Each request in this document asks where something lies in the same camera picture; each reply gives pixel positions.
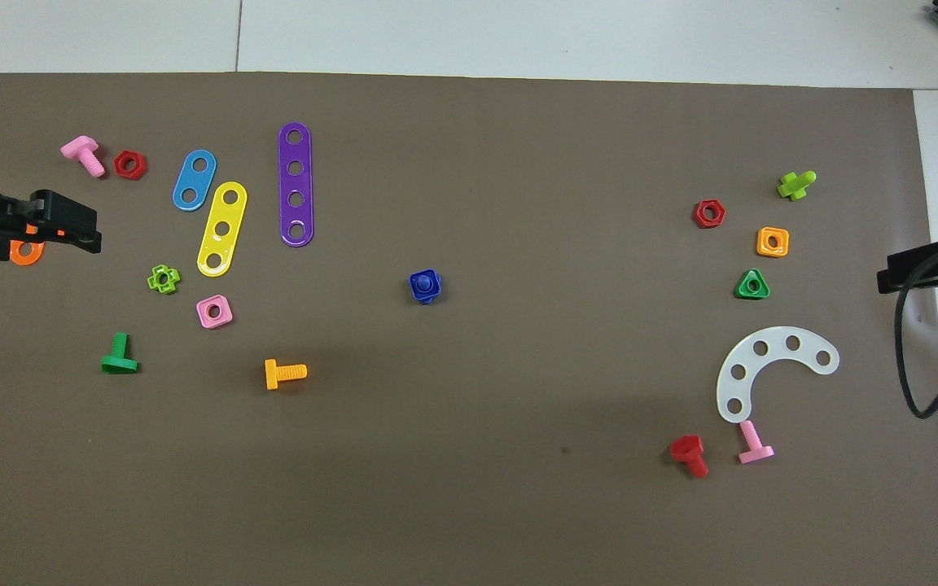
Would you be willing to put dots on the blue square plastic nut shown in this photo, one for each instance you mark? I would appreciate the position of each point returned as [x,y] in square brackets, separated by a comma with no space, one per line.
[415,281]

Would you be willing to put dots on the pink plastic screw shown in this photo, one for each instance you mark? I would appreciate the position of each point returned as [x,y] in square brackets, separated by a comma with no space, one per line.
[82,150]
[754,443]

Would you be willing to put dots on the red hexagon plastic nut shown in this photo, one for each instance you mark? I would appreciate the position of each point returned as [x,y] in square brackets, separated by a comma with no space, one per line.
[699,214]
[120,165]

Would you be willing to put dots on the lime cross plastic nut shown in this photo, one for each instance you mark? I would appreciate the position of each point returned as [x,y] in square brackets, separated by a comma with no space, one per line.
[152,282]

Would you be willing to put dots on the green plastic screw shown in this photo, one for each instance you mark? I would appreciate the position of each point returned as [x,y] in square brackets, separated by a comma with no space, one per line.
[119,354]

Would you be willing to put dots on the pink square plastic nut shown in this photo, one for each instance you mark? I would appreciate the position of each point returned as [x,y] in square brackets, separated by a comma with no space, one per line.
[203,303]

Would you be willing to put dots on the lime cross-head plastic screw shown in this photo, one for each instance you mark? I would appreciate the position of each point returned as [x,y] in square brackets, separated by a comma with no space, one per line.
[795,187]

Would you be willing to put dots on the orange square plastic nut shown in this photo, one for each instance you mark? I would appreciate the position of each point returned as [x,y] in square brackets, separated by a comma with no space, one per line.
[761,242]

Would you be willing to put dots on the green triangle plastic nut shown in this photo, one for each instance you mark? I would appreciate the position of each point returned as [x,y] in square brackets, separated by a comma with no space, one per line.
[742,293]

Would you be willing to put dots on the orange plastic screw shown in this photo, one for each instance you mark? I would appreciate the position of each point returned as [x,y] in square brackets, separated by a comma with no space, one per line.
[273,374]

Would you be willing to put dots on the red plastic screw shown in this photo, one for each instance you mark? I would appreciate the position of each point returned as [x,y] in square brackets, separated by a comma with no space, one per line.
[687,448]

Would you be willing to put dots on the orange heart-shaped plastic plate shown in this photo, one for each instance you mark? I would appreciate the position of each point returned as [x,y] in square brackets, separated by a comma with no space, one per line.
[27,261]

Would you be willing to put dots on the blue two-hole plastic strip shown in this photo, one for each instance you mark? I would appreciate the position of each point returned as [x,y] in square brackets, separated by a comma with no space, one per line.
[195,180]

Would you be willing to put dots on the yellow three-hole plastic strip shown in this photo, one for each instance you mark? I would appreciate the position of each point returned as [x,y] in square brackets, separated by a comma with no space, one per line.
[227,213]

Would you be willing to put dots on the white curved perforated strip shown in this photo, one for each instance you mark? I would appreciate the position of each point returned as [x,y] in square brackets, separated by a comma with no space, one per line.
[747,359]

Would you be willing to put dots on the purple four-hole plastic strip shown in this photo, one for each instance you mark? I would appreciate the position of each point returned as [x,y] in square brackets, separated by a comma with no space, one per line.
[295,184]

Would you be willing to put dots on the brown table mat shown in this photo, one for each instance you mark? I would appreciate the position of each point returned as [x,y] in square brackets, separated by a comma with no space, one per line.
[477,448]

